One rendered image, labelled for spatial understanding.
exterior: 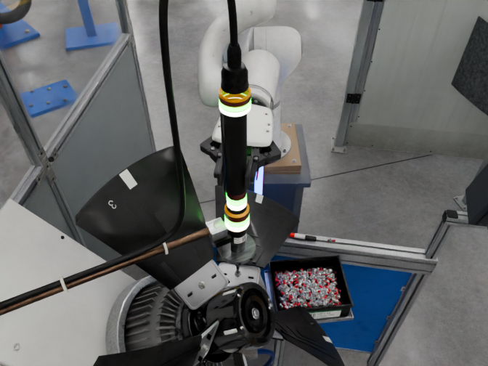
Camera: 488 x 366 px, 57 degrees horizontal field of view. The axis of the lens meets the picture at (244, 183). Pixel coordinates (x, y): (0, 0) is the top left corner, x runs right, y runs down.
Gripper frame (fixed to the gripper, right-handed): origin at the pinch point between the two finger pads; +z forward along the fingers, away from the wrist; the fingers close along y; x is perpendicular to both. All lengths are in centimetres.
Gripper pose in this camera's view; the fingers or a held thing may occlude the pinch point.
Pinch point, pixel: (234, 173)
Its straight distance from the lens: 70.9
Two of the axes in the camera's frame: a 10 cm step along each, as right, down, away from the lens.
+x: 0.0, -6.9, -7.2
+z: -1.5, 7.1, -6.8
